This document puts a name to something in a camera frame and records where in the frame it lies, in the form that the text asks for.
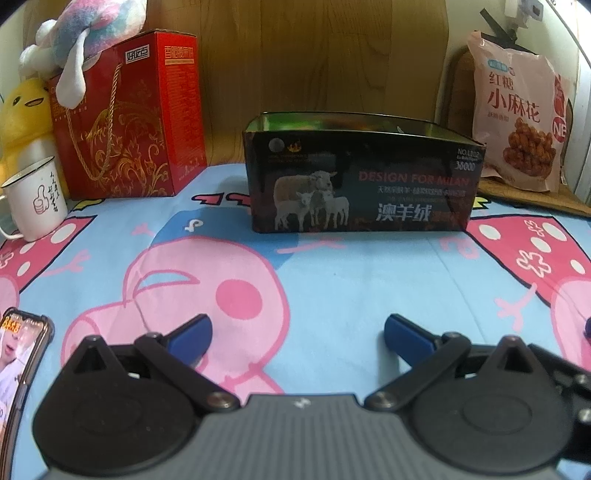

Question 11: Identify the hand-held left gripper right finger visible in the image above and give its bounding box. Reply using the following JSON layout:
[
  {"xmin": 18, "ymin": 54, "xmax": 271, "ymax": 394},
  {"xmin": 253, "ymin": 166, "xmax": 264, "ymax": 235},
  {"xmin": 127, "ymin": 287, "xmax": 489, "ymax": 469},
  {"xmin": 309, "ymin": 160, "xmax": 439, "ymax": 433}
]
[{"xmin": 364, "ymin": 314, "xmax": 550, "ymax": 412}]

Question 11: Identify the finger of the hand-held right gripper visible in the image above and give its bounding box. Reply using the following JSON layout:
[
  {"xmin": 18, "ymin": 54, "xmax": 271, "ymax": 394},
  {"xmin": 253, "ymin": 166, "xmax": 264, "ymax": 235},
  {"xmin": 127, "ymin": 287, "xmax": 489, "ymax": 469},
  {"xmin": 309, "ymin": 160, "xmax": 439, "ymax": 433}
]
[{"xmin": 529, "ymin": 342, "xmax": 591, "ymax": 444}]

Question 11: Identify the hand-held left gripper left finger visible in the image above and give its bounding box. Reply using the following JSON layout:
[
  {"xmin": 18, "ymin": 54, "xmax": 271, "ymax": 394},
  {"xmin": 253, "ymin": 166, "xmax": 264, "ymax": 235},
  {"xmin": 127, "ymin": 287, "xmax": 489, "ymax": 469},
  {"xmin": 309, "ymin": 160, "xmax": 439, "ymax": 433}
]
[{"xmin": 60, "ymin": 314, "xmax": 242, "ymax": 411}]

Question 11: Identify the dark sheep print box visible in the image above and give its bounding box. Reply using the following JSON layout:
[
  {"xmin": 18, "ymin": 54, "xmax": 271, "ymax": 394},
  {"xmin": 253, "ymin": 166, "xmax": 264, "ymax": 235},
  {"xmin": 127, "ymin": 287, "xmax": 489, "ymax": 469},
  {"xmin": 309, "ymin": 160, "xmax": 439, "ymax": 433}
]
[{"xmin": 243, "ymin": 111, "xmax": 485, "ymax": 235}]

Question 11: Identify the pink pig printed blanket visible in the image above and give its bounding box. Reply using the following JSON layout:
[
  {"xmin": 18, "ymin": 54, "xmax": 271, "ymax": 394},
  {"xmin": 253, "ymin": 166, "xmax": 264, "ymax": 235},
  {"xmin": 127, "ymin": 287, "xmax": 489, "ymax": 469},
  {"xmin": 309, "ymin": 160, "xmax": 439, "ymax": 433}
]
[{"xmin": 0, "ymin": 161, "xmax": 591, "ymax": 416}]

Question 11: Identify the smartphone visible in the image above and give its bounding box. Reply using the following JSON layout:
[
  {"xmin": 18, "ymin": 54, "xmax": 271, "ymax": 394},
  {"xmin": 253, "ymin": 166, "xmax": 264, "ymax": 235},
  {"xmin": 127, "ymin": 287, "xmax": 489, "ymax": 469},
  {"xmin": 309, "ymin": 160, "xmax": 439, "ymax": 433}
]
[{"xmin": 0, "ymin": 308, "xmax": 55, "ymax": 444}]

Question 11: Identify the white enamel mug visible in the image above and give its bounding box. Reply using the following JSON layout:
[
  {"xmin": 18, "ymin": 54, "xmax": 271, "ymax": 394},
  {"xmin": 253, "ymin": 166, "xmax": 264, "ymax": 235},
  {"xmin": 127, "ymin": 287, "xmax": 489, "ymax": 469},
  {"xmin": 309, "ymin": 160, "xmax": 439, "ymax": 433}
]
[{"xmin": 0, "ymin": 156, "xmax": 70, "ymax": 242}]

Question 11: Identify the red gift box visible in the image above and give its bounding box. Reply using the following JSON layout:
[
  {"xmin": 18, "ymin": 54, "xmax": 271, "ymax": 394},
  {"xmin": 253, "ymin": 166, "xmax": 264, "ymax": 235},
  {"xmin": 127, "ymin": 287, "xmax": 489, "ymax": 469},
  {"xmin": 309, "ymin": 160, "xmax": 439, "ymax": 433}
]
[{"xmin": 46, "ymin": 30, "xmax": 208, "ymax": 199}]

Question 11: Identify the large pink snack bag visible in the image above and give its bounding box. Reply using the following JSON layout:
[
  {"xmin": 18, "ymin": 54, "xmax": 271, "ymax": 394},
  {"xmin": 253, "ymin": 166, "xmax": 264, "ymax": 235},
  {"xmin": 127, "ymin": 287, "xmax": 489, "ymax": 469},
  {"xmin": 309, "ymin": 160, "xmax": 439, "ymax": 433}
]
[{"xmin": 466, "ymin": 30, "xmax": 573, "ymax": 193}]

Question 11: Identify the yellow plush toy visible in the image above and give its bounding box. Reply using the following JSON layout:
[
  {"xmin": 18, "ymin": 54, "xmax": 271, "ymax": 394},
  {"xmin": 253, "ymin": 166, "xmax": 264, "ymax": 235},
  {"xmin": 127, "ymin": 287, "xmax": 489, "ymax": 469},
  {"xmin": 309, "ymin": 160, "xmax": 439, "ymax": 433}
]
[{"xmin": 0, "ymin": 78, "xmax": 70, "ymax": 199}]

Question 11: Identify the wooden headboard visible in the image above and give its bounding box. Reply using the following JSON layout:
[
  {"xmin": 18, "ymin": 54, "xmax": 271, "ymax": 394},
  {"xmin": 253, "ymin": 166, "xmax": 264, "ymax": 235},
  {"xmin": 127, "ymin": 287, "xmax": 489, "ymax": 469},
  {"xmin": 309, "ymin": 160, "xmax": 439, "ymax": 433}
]
[{"xmin": 139, "ymin": 0, "xmax": 452, "ymax": 168}]

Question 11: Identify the pink and blue plush toy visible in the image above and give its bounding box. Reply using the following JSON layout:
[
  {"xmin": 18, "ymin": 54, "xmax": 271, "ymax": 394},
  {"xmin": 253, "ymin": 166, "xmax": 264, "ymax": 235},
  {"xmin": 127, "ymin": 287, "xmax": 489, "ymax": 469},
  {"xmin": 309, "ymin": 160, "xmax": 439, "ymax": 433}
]
[{"xmin": 18, "ymin": 0, "xmax": 148, "ymax": 110}]

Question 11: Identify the white wall plug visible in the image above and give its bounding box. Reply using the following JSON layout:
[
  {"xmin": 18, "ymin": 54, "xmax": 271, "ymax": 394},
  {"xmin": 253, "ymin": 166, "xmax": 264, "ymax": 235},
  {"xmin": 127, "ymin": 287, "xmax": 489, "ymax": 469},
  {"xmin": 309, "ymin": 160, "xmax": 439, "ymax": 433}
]
[{"xmin": 503, "ymin": 0, "xmax": 546, "ymax": 29}]

